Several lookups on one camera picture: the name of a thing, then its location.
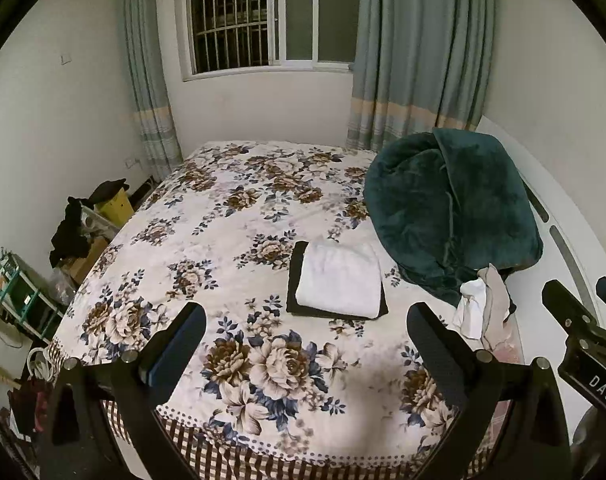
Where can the white and grey small clothes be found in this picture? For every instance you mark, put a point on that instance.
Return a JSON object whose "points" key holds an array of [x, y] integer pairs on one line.
{"points": [[482, 315]]}

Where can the folded black garment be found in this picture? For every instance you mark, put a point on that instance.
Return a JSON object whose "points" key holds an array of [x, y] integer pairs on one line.
{"points": [[333, 304]]}

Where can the teal curtain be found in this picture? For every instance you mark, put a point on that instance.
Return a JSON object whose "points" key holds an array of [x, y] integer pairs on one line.
{"points": [[419, 65], [138, 29]]}

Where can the right teal curtain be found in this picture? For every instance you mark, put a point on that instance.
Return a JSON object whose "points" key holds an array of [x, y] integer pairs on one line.
{"points": [[419, 65]]}

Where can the floral bed sheet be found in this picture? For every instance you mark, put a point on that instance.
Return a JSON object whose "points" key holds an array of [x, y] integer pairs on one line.
{"points": [[268, 395]]}

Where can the yellow box with black cloth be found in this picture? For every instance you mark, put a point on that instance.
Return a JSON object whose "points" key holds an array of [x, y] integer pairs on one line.
{"points": [[111, 201]]}

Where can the left teal curtain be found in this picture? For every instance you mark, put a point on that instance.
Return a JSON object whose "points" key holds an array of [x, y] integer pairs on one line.
{"points": [[138, 29]]}

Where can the barred window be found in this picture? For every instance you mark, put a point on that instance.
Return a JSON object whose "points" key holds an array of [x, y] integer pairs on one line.
{"points": [[226, 37]]}

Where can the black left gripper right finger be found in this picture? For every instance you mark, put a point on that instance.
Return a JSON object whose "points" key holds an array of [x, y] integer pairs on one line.
{"points": [[464, 376]]}

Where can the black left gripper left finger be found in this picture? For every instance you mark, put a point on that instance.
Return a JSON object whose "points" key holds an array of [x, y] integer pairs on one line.
{"points": [[150, 376]]}

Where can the white knit sweater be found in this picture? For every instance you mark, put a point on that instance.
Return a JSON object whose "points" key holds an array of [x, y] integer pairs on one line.
{"points": [[340, 279]]}

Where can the dark green plush blanket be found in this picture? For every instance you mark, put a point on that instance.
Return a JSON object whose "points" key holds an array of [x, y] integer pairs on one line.
{"points": [[448, 203]]}

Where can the green storage rack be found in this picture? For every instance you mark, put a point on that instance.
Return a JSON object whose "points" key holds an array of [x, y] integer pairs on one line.
{"points": [[24, 301]]}

